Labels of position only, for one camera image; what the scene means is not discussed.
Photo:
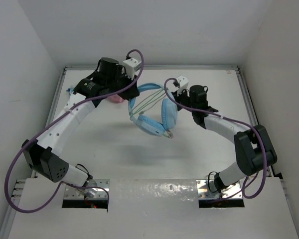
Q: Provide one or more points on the teal headphones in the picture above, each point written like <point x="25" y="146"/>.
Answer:
<point x="70" y="90"/>

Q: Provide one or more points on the light blue headphones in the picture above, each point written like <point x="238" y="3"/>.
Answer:
<point x="155" y="114"/>

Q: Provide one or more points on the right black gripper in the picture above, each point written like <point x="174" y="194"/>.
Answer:
<point x="175" y="95"/>

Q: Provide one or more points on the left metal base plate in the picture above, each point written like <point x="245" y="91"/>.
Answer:
<point x="98" y="191"/>

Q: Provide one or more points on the pink headphones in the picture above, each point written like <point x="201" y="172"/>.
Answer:
<point x="116" y="99"/>

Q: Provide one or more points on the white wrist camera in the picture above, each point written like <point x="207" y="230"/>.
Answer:
<point x="131" y="66"/>
<point x="181" y="83"/>

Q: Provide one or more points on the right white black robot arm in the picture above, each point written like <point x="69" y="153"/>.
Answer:
<point x="253" y="148"/>

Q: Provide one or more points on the aluminium frame rail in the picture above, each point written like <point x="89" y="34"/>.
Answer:
<point x="56" y="97"/>
<point x="159" y="67"/>
<point x="247" y="98"/>

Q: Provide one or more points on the left aluminium frame rail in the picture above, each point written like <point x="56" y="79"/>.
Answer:
<point x="56" y="97"/>

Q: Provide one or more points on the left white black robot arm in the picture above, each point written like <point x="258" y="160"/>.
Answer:
<point x="43" y="152"/>

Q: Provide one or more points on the right aluminium frame rail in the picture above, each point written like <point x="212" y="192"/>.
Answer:
<point x="247" y="98"/>

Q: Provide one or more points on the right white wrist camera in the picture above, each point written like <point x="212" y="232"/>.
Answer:
<point x="181" y="83"/>

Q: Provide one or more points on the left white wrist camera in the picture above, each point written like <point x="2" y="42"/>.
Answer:
<point x="131" y="66"/>

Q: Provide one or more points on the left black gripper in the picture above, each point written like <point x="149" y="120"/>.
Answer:
<point x="130" y="92"/>

